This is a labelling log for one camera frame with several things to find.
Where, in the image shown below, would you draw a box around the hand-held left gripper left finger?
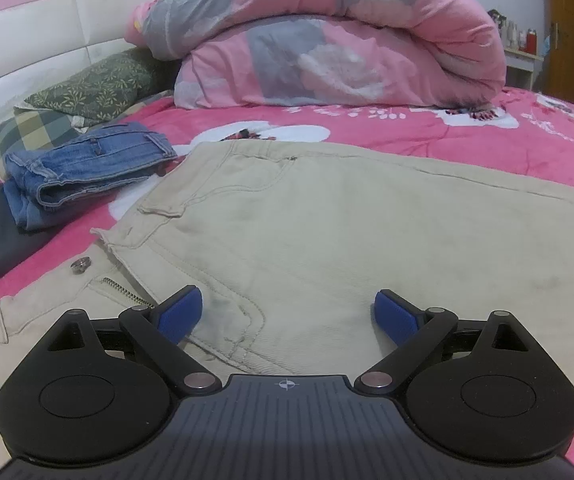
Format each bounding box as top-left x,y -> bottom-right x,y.
47,285 -> 222,396

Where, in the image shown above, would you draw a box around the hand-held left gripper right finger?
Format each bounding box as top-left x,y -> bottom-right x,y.
354,289 -> 525,395

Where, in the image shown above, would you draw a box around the beige pants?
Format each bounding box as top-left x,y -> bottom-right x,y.
0,139 -> 574,461

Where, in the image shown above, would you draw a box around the folded blue jeans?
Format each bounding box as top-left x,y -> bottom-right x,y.
3,121 -> 178,231

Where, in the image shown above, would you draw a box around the pink floral blanket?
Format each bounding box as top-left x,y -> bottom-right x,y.
0,85 -> 574,480

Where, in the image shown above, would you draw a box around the plaid pillow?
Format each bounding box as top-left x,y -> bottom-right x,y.
0,105 -> 93,181

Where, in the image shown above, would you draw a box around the green leaf-patterned pillow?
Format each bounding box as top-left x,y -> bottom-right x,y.
24,47 -> 178,121

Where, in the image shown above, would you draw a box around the white desk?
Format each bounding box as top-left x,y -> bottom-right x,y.
504,50 -> 545,92

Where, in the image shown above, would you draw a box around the pink grey floral quilt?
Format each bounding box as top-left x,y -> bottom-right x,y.
124,0 -> 508,110

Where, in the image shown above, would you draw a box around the group of desk figurines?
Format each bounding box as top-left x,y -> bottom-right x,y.
487,9 -> 528,51

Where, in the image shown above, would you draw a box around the pink white padded headboard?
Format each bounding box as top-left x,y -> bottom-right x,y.
0,0 -> 188,126

